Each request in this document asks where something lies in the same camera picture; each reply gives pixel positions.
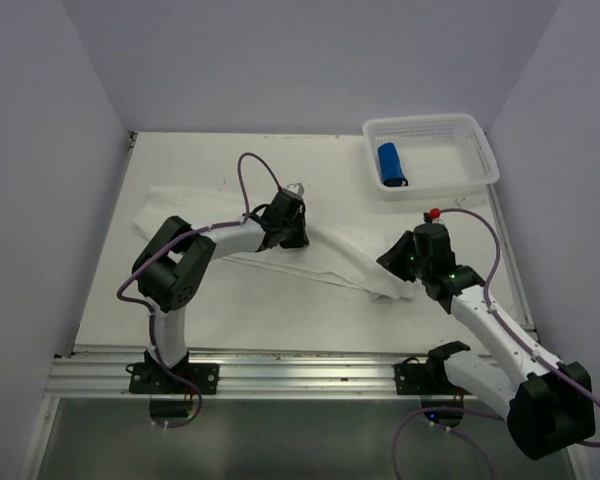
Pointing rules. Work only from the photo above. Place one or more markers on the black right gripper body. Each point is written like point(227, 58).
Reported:
point(404, 262)

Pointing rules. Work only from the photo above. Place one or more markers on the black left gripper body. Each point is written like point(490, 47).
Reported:
point(294, 231)

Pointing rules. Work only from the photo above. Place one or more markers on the white towel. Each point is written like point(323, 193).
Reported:
point(327, 251)

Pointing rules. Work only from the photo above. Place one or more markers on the blue towel with black trim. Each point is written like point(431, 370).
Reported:
point(391, 173)

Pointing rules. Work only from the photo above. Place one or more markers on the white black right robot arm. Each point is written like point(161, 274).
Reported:
point(543, 401)

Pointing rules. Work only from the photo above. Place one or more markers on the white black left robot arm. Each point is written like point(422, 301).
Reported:
point(170, 269)

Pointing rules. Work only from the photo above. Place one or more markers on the white plastic basket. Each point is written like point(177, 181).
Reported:
point(441, 155)

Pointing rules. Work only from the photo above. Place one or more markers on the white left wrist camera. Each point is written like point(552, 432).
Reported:
point(296, 188)

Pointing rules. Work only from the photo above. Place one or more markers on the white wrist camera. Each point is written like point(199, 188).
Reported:
point(433, 216)
point(296, 188)

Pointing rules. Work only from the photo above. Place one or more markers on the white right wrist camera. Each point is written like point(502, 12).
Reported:
point(433, 216)

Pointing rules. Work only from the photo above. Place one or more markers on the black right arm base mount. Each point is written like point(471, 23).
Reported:
point(413, 377)

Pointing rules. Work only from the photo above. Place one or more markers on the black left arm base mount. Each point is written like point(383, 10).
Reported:
point(148, 378)

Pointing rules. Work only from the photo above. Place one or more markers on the aluminium rail frame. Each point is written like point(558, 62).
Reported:
point(306, 388)

